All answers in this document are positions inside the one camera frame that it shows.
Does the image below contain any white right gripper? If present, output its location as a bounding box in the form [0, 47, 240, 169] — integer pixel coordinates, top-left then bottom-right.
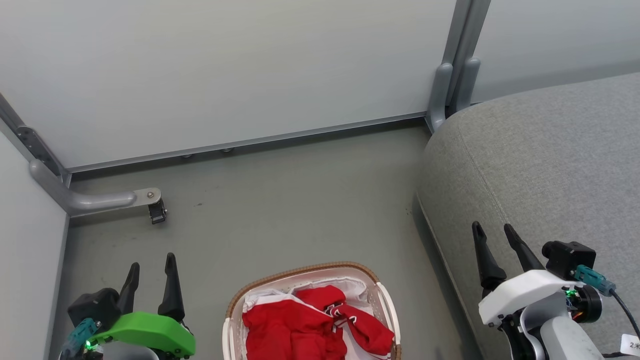
[472, 221, 584, 327]

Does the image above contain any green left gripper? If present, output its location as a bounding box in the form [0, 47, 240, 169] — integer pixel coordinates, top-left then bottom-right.
[89, 252, 196, 358]

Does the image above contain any red and white garment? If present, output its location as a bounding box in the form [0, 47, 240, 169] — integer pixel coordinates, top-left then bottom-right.
[242, 285, 396, 360]

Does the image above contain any grey fabric sofa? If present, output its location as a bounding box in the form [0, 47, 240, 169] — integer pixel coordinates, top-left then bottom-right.
[416, 72, 640, 360]

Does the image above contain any black caster wheel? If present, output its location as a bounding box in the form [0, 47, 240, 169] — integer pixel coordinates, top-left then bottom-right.
[148, 199, 168, 225]

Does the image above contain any grey partition support leg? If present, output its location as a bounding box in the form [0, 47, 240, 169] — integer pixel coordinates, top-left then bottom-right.
[28, 159, 162, 217]

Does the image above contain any white laundry basket brown rim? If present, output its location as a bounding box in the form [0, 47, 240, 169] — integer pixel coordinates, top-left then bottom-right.
[222, 261, 403, 360]

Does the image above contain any white basket liner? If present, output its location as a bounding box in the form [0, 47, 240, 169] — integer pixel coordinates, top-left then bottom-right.
[243, 278, 372, 307]

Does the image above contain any teal left camera connector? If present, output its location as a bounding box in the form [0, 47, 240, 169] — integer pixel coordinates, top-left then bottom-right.
[62, 317, 100, 359]

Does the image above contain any teal camera connector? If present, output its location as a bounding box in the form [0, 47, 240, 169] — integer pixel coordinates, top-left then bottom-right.
[62, 317, 100, 359]
[573, 264, 617, 297]

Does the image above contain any teal right camera connector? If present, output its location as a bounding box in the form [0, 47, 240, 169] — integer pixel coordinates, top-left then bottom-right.
[573, 264, 617, 297]

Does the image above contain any thin black cable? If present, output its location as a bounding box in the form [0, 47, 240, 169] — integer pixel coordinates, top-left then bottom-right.
[602, 289, 640, 360]

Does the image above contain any white paper cable tag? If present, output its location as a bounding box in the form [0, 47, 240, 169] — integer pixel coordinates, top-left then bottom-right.
[620, 333, 640, 357]

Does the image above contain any grey partition post foot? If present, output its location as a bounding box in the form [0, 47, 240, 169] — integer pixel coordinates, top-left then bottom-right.
[426, 62, 455, 133]
[453, 57, 481, 113]

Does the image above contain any grey partition bottom rail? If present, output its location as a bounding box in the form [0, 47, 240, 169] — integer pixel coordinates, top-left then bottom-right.
[66, 112, 430, 174]

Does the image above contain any grey metal hinge bracket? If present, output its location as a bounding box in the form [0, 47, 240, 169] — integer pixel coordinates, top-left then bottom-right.
[15, 125, 67, 180]

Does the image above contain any grey partition upright post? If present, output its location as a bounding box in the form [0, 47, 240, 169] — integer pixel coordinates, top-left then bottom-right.
[444, 0, 492, 108]

